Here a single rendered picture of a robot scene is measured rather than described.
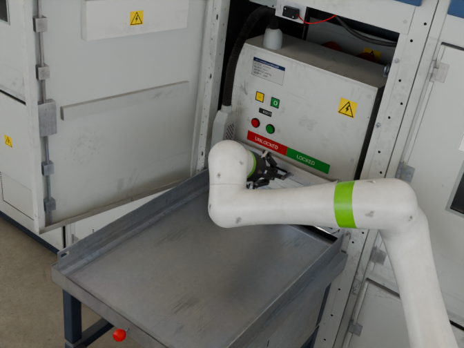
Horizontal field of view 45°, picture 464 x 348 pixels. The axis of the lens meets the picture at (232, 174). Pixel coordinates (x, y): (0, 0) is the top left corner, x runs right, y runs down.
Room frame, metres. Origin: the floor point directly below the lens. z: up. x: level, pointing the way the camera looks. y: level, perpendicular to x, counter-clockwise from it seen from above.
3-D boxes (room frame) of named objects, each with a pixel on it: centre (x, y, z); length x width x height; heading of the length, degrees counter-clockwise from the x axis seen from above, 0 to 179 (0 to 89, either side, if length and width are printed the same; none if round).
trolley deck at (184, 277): (1.34, 0.03, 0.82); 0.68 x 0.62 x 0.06; 148
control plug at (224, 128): (1.72, 0.05, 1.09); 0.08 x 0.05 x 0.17; 148
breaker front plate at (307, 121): (1.66, -0.17, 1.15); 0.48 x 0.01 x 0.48; 58
